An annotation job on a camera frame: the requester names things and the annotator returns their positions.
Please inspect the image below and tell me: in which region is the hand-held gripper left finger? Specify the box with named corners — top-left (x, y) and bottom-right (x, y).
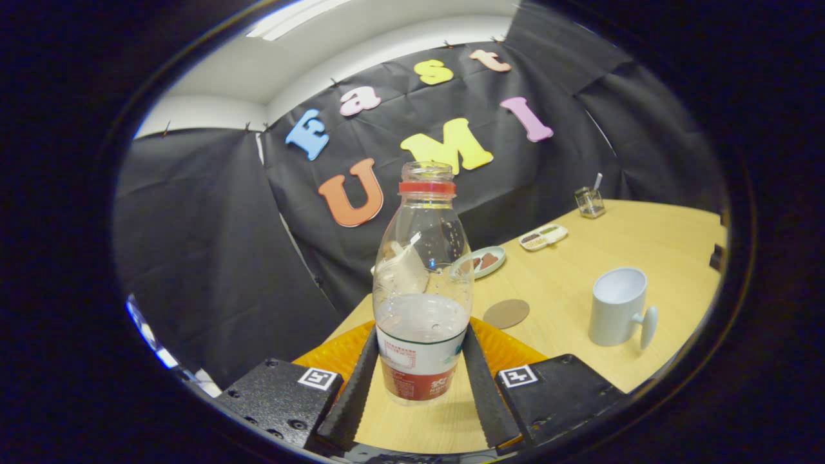
top-left (213, 320), bottom-right (382, 453)

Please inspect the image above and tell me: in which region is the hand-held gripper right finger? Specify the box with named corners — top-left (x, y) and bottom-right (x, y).
top-left (461, 317), bottom-right (630, 450)

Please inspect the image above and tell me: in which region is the brown round coaster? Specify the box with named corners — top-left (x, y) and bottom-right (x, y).
top-left (483, 298), bottom-right (530, 330)

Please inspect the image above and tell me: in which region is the clear plastic juice bottle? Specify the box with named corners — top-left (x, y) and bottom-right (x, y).
top-left (373, 161), bottom-right (474, 405)

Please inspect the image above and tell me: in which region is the white cup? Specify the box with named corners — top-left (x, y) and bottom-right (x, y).
top-left (588, 267), bottom-right (659, 351)

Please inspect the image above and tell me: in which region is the pale green plate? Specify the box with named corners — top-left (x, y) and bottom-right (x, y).
top-left (451, 246), bottom-right (507, 280)

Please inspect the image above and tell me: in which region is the white divided dish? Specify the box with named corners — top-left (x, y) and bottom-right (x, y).
top-left (519, 224), bottom-right (569, 252)

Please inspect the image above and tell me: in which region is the wooden table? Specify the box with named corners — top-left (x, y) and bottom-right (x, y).
top-left (293, 198), bottom-right (728, 455)

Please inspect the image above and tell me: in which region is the black backdrop cloth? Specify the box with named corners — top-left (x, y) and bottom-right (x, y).
top-left (113, 0), bottom-right (729, 391)

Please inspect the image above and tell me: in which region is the large ceiling light panel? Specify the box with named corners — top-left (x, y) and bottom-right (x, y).
top-left (248, 0), bottom-right (352, 41)

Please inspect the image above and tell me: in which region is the metal wire utensil holder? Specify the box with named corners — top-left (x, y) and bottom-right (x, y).
top-left (574, 187), bottom-right (606, 219)

